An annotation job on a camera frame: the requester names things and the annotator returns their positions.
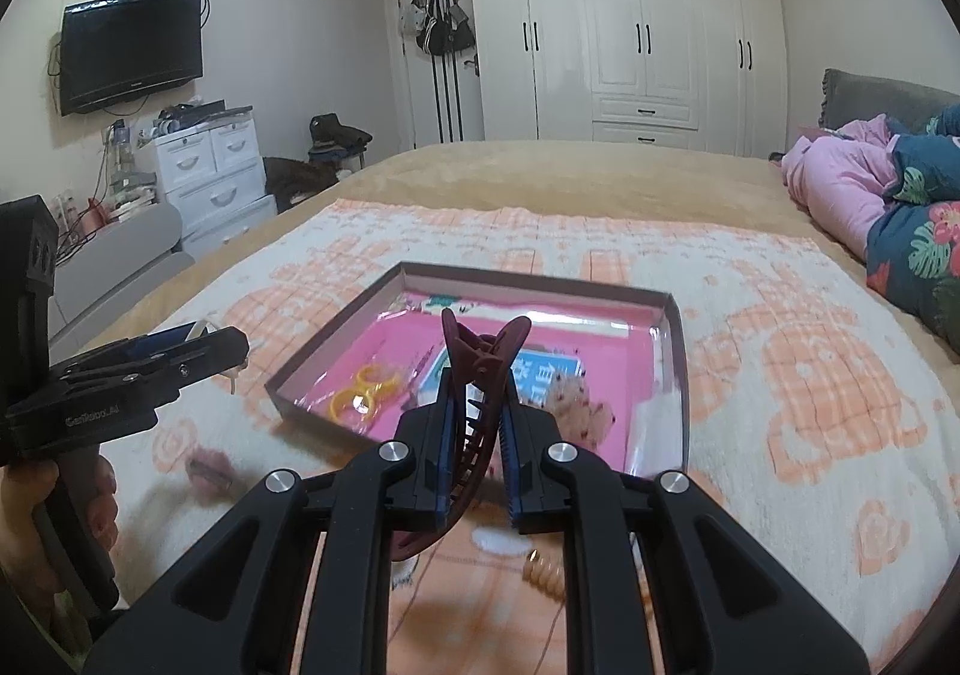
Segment hanging dark bags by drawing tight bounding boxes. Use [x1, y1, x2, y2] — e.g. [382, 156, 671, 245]
[397, 0, 479, 58]

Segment brown cardboard box pink lining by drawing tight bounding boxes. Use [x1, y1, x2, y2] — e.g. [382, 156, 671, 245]
[265, 261, 692, 478]

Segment maroon hair claw clip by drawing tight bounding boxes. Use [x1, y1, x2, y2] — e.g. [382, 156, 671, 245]
[388, 306, 534, 563]

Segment pink hair clip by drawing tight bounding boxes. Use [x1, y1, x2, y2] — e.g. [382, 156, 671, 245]
[187, 448, 236, 496]

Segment clear dotted bow hair clip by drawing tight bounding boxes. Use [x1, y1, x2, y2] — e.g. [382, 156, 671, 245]
[538, 366, 613, 455]

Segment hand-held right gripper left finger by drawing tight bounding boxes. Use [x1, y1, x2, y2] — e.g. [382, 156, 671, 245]
[79, 366, 462, 675]

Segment white drawer cabinet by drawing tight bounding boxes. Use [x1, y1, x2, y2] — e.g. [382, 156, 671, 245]
[142, 103, 278, 257]

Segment white door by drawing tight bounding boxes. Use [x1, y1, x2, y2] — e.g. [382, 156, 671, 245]
[382, 0, 485, 151]

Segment beige spiral hair tie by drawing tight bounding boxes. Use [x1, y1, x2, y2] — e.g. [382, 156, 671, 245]
[520, 549, 568, 602]

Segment bed with tan sheet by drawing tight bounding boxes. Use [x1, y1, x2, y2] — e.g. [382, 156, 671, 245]
[71, 139, 960, 675]

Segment black flat screen television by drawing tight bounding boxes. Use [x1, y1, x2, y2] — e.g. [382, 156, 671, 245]
[58, 0, 205, 117]

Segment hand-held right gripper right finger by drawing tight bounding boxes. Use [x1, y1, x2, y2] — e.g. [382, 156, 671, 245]
[495, 375, 872, 675]

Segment blue printed card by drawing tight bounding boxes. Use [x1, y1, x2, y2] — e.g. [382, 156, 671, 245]
[418, 345, 585, 407]

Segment yellow hair clip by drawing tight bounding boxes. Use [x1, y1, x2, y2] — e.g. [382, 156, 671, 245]
[328, 361, 406, 431]

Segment dark bag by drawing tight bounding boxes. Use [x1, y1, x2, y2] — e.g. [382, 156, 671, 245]
[262, 156, 340, 215]

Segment person's left hand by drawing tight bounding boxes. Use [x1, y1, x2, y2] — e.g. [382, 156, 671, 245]
[0, 454, 119, 640]

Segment pink quilt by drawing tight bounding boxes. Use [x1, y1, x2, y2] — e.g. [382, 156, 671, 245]
[780, 114, 913, 260]

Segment white glossy wardrobe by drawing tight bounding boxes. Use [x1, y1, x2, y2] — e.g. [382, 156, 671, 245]
[348, 0, 790, 158]

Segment black device on cabinet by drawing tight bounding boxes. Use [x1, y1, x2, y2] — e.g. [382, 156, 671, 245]
[156, 99, 252, 133]

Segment white and orange printed blanket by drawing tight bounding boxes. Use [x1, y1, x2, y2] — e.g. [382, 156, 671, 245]
[97, 199, 960, 675]

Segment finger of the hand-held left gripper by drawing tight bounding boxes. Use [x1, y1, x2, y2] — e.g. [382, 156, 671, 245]
[49, 322, 216, 377]
[54, 328, 251, 415]

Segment grey quilted headboard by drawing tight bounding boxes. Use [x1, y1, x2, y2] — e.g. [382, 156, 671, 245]
[817, 69, 960, 133]

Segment black clothes pile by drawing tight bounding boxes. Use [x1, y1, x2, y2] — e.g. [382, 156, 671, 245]
[309, 114, 374, 158]

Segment blue floral quilt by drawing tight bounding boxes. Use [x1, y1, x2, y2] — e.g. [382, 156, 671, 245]
[865, 105, 960, 355]

